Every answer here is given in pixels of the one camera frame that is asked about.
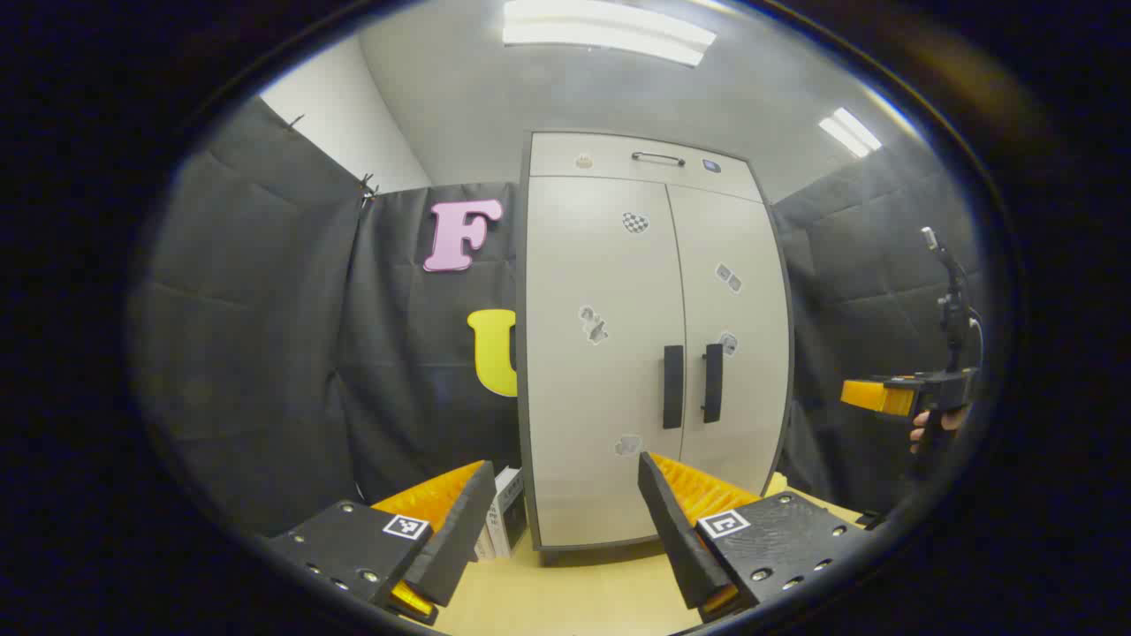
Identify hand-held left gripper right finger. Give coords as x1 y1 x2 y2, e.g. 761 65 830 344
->
636 451 874 625

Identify white and grey book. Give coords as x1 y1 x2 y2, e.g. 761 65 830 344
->
490 466 528 558

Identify beige shoe cabinet door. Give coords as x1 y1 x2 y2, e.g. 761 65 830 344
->
528 175 688 549
667 185 792 496

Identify beige double-door shoe cabinet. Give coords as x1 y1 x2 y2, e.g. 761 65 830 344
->
515 131 794 566

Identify black backdrop cloth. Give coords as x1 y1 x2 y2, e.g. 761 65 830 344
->
133 95 986 540

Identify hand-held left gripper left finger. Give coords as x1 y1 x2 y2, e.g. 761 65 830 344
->
268 459 498 626

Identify small ceiling light panel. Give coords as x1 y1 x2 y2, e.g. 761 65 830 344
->
818 107 883 159

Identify black door handle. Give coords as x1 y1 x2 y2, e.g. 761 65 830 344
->
701 343 725 424
663 344 686 430

